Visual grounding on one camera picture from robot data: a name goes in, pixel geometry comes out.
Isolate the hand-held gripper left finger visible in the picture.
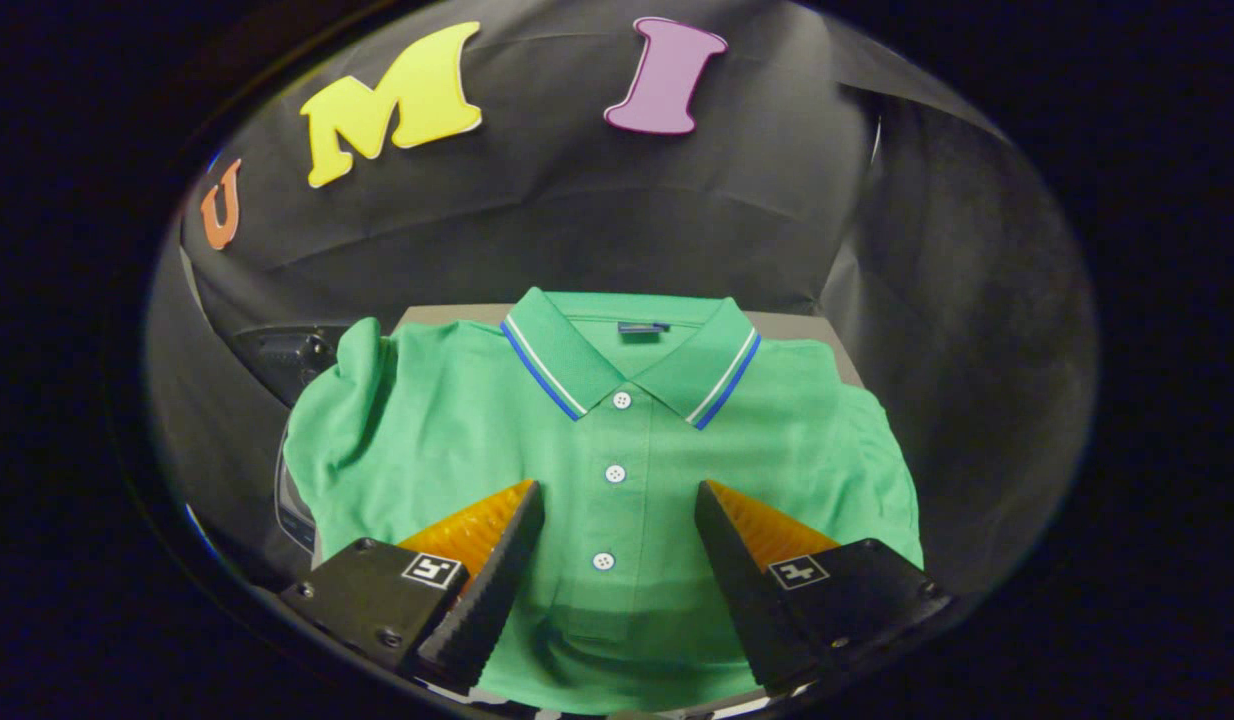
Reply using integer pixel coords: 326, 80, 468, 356
277, 478, 546, 693

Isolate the green polo shirt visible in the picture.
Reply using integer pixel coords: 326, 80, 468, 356
282, 287, 925, 716

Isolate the black backdrop cloth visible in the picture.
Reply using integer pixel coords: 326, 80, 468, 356
145, 0, 1098, 601

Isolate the beige cabinet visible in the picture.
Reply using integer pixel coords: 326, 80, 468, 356
392, 303, 866, 391

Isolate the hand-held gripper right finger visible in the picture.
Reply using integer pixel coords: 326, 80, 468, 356
693, 478, 953, 696

